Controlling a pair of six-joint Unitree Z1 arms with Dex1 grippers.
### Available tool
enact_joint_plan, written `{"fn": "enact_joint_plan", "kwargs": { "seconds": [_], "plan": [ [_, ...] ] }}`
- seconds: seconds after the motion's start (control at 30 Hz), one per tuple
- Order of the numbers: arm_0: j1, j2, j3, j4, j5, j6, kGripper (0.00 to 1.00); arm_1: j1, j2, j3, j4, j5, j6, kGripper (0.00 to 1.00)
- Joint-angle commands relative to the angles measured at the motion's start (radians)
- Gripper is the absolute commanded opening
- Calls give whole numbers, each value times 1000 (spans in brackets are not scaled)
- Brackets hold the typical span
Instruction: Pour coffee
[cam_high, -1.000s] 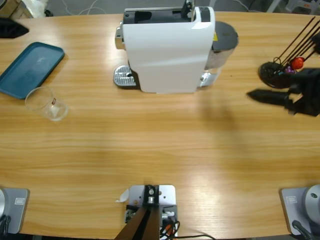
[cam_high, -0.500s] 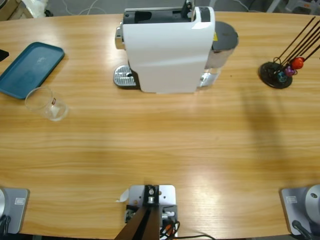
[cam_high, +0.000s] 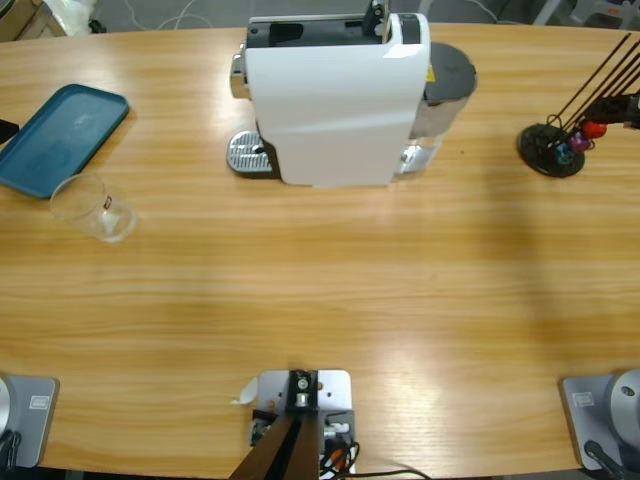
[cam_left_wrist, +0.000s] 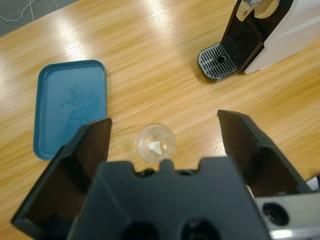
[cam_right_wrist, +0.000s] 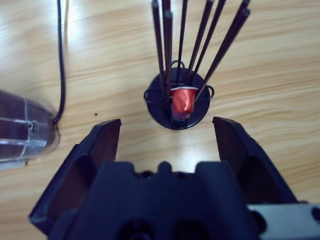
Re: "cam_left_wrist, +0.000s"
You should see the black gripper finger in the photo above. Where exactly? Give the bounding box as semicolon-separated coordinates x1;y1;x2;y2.
216;109;314;199
10;117;114;239

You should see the clear drinking glass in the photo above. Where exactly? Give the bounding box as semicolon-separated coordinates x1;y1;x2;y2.
134;122;176;165

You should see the white capsule coffee machine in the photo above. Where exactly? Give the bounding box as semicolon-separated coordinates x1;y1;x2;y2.
197;0;320;84

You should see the blue rectangular plastic tray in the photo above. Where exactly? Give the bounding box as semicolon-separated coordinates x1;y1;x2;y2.
32;59;108;161

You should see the white paper scrap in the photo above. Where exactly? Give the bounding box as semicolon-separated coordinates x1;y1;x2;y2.
149;140;164;156

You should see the white floor cable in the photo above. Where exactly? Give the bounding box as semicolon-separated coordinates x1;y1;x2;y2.
0;0;59;22

